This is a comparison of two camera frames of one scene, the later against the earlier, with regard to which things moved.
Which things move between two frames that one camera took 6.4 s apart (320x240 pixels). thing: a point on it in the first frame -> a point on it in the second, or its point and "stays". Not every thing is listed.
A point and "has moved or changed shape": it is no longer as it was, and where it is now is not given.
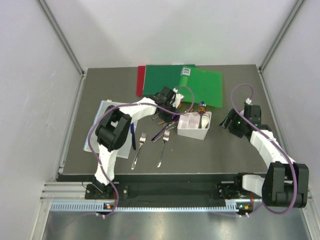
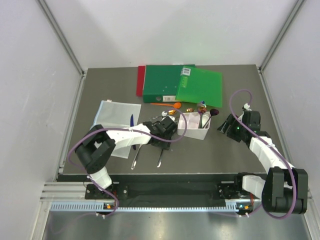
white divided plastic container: [188, 126] stays
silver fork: [142, 140] stays
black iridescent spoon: [165, 125] has moved or changed shape
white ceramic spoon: [205, 120] stays
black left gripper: [166, 119] -> [165, 145]
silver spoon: [201, 110] stays
